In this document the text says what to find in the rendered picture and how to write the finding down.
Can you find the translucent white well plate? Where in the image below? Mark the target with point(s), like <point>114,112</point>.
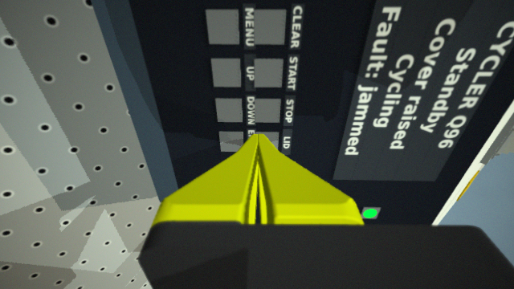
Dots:
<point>509,147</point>

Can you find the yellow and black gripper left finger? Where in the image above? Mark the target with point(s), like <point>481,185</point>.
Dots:
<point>227,192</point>

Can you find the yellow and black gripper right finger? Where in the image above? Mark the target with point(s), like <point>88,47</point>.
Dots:
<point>290,194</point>

